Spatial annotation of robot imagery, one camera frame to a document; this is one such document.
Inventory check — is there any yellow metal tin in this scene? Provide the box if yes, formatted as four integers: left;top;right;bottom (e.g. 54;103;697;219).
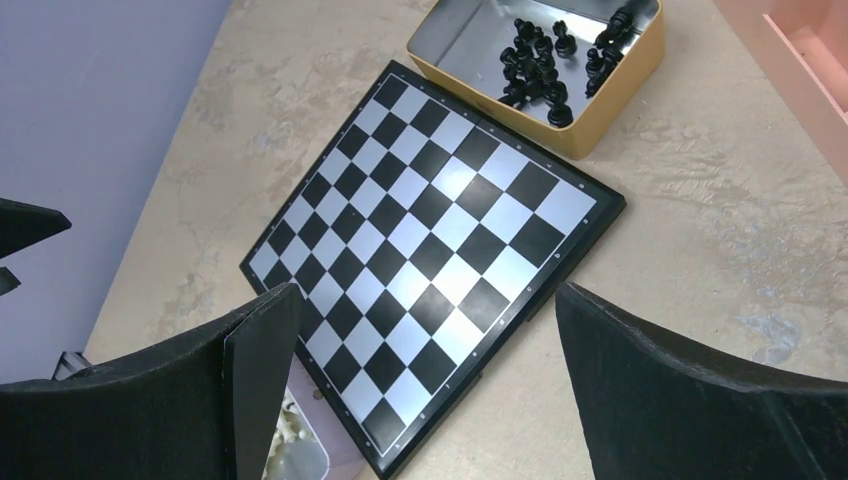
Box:
406;1;665;159

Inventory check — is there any black white chess board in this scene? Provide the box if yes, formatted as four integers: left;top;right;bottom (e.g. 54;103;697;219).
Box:
240;61;626;479

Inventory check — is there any pink desk file organizer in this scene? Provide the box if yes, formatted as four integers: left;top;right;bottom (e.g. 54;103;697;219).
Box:
715;1;847;182

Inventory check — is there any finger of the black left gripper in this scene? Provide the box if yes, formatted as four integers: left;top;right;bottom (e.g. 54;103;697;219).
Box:
1;198;72;259

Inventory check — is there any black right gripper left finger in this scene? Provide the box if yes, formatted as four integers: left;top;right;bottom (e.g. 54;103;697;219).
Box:
1;283;304;479

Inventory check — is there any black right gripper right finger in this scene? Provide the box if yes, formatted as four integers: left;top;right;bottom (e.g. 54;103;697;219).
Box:
555;282;847;479

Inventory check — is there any white chess pieces pile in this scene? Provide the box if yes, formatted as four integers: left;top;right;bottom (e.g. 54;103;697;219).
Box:
262;391;314;480

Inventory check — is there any silver lilac metal tin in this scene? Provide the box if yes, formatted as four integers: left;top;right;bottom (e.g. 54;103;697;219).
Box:
263;362;366;479

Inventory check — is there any black chess pieces pile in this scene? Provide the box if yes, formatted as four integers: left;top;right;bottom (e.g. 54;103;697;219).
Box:
498;6;636;128

